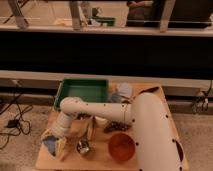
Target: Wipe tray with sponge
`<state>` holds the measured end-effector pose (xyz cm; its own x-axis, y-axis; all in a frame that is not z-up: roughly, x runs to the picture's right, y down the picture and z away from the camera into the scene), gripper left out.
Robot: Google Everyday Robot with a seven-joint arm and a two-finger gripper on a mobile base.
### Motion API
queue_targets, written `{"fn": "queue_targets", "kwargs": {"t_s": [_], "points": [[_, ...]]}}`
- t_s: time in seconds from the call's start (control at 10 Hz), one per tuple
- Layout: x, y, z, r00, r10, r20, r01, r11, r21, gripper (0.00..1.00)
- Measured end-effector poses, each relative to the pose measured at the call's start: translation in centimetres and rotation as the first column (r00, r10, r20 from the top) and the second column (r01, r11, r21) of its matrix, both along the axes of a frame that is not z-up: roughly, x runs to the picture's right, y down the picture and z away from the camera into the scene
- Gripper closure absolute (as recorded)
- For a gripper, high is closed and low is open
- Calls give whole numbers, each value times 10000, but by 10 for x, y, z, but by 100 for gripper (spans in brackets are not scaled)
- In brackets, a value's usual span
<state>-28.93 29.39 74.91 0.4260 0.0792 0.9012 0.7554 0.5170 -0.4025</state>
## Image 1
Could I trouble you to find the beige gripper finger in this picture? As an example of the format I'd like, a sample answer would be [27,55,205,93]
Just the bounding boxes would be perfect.
[56,137,69,161]
[41,129,55,141]

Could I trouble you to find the blue sponge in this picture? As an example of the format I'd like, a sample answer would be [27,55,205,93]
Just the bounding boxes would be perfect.
[43,136,57,156]

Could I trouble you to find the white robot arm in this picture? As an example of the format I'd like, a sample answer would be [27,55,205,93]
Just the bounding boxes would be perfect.
[42,92,182,171]

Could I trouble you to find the green plastic tray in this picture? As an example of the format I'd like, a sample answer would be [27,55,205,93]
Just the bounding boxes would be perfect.
[54,78,108,110]

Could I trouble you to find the small metal cup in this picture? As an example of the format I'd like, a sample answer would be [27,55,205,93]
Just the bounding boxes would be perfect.
[76,140,90,155]

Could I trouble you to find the wooden table board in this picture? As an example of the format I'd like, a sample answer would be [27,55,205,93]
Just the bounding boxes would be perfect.
[36,83,189,171]

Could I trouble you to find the yellow banana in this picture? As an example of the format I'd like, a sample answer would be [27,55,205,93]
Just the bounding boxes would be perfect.
[78,117,95,140]

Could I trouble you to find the white plastic cup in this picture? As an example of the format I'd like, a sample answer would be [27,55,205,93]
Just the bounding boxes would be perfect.
[95,117,108,127]

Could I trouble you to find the orange plastic bowl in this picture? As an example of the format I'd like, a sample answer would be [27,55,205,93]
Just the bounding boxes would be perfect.
[108,133,135,162]

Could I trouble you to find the bunch of dark grapes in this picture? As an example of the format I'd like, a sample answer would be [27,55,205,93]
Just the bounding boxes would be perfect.
[103,122,130,133]

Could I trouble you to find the small blue cup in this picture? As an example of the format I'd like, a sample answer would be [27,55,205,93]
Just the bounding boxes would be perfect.
[110,93,121,103]

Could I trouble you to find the purple plastic bowl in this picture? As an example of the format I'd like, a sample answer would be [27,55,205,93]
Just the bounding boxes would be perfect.
[176,141,184,162]

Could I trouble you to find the black floor cables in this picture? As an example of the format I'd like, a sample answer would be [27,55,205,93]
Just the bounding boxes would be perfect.
[0,93,34,150]

